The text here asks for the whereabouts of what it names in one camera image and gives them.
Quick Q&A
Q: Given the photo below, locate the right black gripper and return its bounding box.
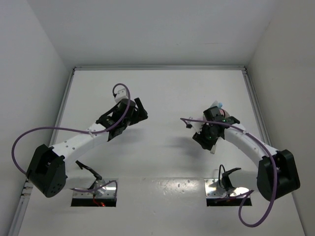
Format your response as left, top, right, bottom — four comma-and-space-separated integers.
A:
192, 122, 219, 150

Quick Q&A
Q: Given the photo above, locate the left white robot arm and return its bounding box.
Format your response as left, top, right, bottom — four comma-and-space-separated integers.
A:
26, 98, 148, 198

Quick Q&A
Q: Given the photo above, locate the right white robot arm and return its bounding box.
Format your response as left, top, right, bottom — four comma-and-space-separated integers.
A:
186, 106, 301, 201

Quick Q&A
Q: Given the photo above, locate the white round divided container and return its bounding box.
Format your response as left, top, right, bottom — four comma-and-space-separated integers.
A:
219, 108, 231, 120

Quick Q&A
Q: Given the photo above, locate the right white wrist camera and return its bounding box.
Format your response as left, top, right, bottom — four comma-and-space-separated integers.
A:
186, 117, 205, 134

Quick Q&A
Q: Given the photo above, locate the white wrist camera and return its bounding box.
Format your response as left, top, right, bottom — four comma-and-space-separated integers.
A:
186, 117, 205, 134
114, 88, 128, 104

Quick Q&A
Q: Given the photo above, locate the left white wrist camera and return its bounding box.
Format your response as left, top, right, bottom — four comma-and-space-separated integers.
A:
114, 88, 128, 104

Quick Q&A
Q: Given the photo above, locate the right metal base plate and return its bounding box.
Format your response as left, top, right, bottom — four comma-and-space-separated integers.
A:
204, 178, 249, 199

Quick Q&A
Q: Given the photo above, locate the metal base plate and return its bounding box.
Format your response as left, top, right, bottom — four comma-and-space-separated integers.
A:
81, 178, 118, 199
204, 178, 249, 199

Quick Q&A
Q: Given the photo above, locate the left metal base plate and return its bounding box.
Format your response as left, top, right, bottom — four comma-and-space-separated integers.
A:
81, 178, 118, 199

